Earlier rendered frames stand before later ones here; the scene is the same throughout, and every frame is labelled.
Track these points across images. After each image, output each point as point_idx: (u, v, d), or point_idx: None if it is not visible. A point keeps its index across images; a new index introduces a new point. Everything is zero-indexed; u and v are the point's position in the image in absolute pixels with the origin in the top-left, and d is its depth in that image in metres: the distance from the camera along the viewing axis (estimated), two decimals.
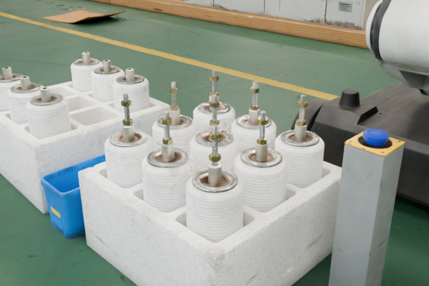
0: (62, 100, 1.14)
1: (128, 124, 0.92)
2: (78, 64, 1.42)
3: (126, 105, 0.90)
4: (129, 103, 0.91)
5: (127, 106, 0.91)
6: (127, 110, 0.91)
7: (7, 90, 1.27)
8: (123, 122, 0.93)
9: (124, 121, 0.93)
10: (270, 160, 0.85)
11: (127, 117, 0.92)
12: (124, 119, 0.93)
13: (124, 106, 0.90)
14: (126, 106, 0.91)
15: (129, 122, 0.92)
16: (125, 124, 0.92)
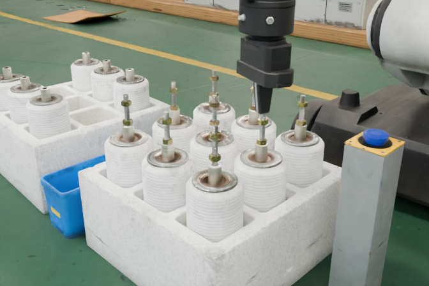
0: (62, 100, 1.14)
1: (128, 124, 0.92)
2: (78, 64, 1.42)
3: (126, 105, 0.90)
4: (129, 103, 0.91)
5: (127, 106, 0.91)
6: (127, 110, 0.91)
7: (7, 90, 1.27)
8: (123, 122, 0.93)
9: (124, 121, 0.93)
10: (270, 161, 0.85)
11: (127, 117, 0.92)
12: (124, 119, 0.93)
13: (124, 106, 0.90)
14: (126, 106, 0.91)
15: (129, 122, 0.92)
16: (125, 124, 0.92)
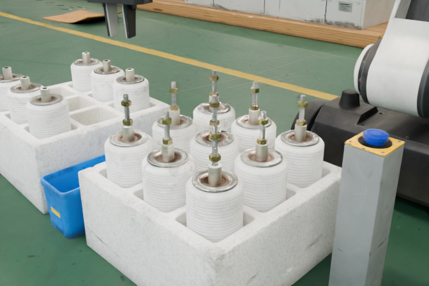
0: (62, 100, 1.14)
1: (128, 124, 0.92)
2: (78, 64, 1.42)
3: (126, 105, 0.90)
4: (129, 103, 0.91)
5: (127, 106, 0.91)
6: (127, 110, 0.91)
7: (7, 90, 1.27)
8: (123, 122, 0.93)
9: (124, 121, 0.93)
10: (270, 160, 0.85)
11: (127, 117, 0.92)
12: (124, 119, 0.93)
13: (124, 106, 0.90)
14: (126, 106, 0.91)
15: (129, 122, 0.92)
16: (125, 124, 0.92)
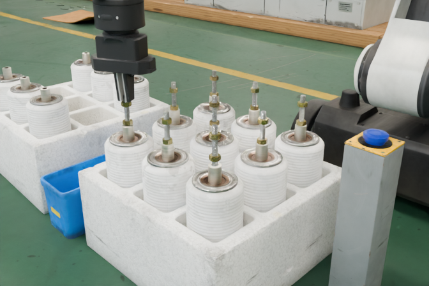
0: (62, 100, 1.14)
1: (131, 122, 0.93)
2: (78, 64, 1.42)
3: (130, 103, 0.92)
4: None
5: None
6: (127, 109, 0.92)
7: (7, 90, 1.27)
8: (128, 124, 0.92)
9: (126, 124, 0.92)
10: (270, 160, 0.85)
11: (129, 116, 0.93)
12: (126, 121, 0.92)
13: (131, 105, 0.91)
14: (128, 106, 0.92)
15: (130, 119, 0.93)
16: (133, 122, 0.93)
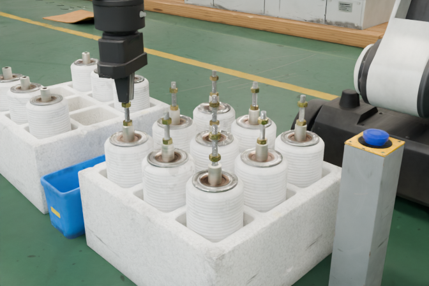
0: (62, 100, 1.14)
1: (129, 122, 0.94)
2: (78, 64, 1.42)
3: (128, 103, 0.92)
4: None
5: None
6: (127, 110, 0.92)
7: (7, 90, 1.27)
8: (130, 124, 0.92)
9: (127, 125, 0.92)
10: (270, 160, 0.85)
11: (128, 117, 0.93)
12: (128, 121, 0.92)
13: (131, 104, 0.92)
14: (127, 106, 0.92)
15: None
16: (132, 122, 0.93)
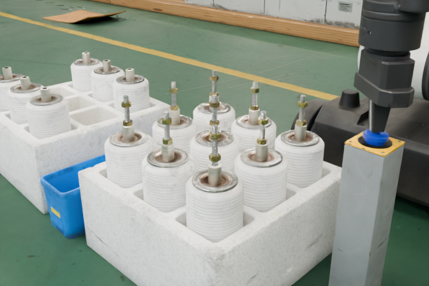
0: (62, 100, 1.14)
1: (130, 122, 0.94)
2: (78, 64, 1.42)
3: (129, 103, 0.92)
4: None
5: None
6: (127, 110, 0.92)
7: (7, 90, 1.27)
8: (129, 124, 0.92)
9: (127, 125, 0.92)
10: (270, 160, 0.85)
11: (129, 117, 0.93)
12: (127, 122, 0.92)
13: (131, 105, 0.92)
14: (128, 106, 0.92)
15: None
16: (132, 122, 0.93)
